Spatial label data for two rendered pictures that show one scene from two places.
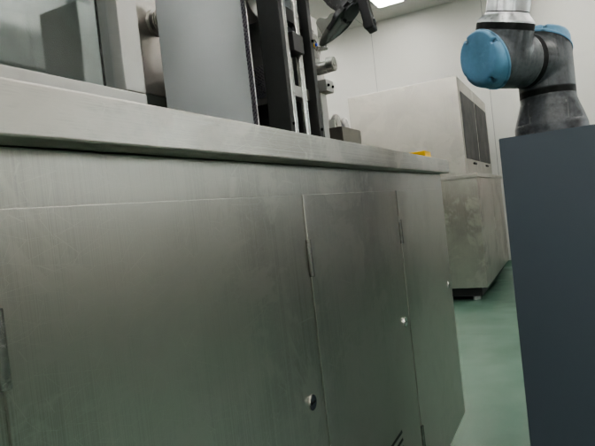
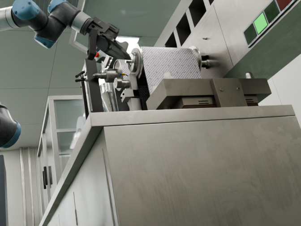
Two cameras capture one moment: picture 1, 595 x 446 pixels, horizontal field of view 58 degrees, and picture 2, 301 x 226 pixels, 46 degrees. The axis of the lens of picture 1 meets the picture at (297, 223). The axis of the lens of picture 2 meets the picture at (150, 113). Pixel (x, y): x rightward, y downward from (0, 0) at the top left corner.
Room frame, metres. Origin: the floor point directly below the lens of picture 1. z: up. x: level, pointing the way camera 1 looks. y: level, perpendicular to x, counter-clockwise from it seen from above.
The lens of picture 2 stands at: (2.31, -1.02, 0.54)
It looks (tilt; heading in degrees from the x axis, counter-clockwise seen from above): 22 degrees up; 129
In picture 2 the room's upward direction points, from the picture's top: 12 degrees counter-clockwise
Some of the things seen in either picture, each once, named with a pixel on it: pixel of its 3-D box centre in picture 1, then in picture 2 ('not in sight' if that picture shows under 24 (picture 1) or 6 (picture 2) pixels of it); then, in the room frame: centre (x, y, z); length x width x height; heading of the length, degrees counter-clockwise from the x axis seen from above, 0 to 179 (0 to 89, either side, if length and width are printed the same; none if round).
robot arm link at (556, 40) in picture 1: (541, 60); not in sight; (1.21, -0.58, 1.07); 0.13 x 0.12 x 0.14; 117
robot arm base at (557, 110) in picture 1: (549, 112); not in sight; (1.21, -0.59, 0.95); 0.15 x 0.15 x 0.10
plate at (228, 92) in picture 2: not in sight; (229, 93); (1.86, -0.05, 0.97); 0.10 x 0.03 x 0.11; 63
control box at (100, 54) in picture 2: not in sight; (100, 52); (1.06, 0.19, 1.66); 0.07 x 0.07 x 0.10; 0
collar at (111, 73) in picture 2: not in sight; (112, 76); (1.30, 0.01, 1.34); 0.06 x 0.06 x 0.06; 63
